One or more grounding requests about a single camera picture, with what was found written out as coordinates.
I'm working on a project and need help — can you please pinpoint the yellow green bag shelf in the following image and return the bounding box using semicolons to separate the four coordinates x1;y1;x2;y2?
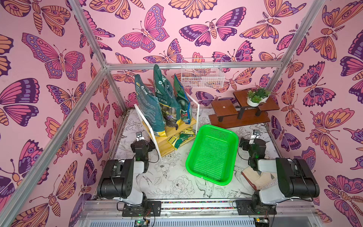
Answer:
168;127;195;149

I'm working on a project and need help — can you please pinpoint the dark green fertilizer bag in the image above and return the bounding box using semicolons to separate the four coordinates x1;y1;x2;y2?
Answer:
135;74;166;137

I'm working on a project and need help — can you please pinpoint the blue green fertilizer bag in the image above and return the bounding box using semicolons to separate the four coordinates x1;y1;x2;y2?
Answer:
174;75;192;124

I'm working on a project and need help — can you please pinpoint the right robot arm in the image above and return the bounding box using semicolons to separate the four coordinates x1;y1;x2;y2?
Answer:
236;138;320;214

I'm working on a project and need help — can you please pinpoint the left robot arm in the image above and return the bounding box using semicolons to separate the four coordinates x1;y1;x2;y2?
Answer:
96;139;161;219

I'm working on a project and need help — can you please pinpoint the beige work glove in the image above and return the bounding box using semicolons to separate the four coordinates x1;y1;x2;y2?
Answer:
242;166;278;190

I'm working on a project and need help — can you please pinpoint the brown wooden step stand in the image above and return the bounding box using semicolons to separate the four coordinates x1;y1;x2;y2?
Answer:
209;90;279;129

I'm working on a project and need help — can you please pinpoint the green plastic basket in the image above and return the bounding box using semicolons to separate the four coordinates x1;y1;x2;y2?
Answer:
185;125;239;186

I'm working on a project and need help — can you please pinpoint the white pot succulent plant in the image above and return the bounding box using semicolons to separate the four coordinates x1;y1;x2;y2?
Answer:
247;88;271;107

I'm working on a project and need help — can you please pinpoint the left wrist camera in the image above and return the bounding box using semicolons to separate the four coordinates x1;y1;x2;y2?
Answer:
135;131;145;141

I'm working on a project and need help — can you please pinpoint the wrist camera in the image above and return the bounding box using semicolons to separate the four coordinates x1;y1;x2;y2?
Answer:
135;131;145;141
249;130;262;144

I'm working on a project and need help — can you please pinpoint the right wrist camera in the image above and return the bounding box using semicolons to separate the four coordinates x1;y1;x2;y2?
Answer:
249;130;262;144

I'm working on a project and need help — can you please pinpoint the wooden white frame shelf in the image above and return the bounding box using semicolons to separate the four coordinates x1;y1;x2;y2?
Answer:
134;94;200;159

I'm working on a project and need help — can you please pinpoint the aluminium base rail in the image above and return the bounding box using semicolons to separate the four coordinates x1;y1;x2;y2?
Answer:
77;199;323;227

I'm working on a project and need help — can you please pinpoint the white wire basket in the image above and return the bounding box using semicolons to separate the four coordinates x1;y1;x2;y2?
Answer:
180;57;225;89

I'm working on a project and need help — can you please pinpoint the aluminium cage frame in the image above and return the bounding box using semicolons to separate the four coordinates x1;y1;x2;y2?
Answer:
0;0;327;227

